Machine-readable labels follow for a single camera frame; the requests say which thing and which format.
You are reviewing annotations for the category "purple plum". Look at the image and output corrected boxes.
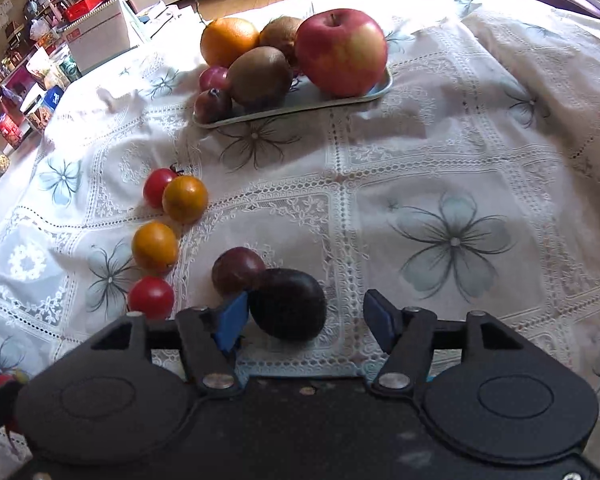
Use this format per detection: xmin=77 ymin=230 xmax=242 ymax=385
xmin=211 ymin=246 xmax=267 ymax=298

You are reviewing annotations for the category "white desk calendar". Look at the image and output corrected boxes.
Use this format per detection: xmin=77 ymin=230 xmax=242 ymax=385
xmin=66 ymin=0 xmax=147 ymax=74

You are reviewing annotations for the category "dark purple fruit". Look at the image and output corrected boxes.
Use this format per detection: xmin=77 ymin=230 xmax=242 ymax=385
xmin=248 ymin=268 xmax=327 ymax=343

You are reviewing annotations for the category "light blue tray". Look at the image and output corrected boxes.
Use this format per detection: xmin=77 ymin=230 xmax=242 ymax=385
xmin=192 ymin=67 xmax=395 ymax=130

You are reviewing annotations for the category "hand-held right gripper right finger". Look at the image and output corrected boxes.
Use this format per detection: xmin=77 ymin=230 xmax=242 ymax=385
xmin=363 ymin=288 xmax=529 ymax=400

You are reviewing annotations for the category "red cherry tomato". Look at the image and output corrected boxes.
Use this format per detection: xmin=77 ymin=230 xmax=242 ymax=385
xmin=127 ymin=276 xmax=176 ymax=320
xmin=143 ymin=162 xmax=183 ymax=209

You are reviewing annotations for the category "red box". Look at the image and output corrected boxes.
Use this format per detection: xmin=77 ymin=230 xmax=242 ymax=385
xmin=62 ymin=0 xmax=106 ymax=23

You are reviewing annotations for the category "small dark red plum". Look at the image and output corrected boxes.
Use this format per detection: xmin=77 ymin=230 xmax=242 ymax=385
xmin=194 ymin=87 xmax=233 ymax=125

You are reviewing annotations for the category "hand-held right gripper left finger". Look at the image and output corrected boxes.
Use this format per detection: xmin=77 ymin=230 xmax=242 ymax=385
xmin=87 ymin=291 xmax=251 ymax=397

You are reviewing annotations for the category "white lace floral tablecloth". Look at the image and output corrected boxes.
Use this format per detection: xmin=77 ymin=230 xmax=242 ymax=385
xmin=0 ymin=0 xmax=600 ymax=461

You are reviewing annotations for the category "large orange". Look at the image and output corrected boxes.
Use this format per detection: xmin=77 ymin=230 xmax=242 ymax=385
xmin=200 ymin=16 xmax=261 ymax=69

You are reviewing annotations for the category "large red apple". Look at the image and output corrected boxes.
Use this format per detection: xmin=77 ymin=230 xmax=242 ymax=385
xmin=294 ymin=8 xmax=389 ymax=99

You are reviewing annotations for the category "orange cherry tomato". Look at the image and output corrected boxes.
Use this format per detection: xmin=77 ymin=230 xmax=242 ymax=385
xmin=161 ymin=175 xmax=209 ymax=224
xmin=131 ymin=221 xmax=180 ymax=276

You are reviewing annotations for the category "brown kiwi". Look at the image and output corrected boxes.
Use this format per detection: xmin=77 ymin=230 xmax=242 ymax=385
xmin=226 ymin=46 xmax=294 ymax=109
xmin=259 ymin=16 xmax=305 ymax=66

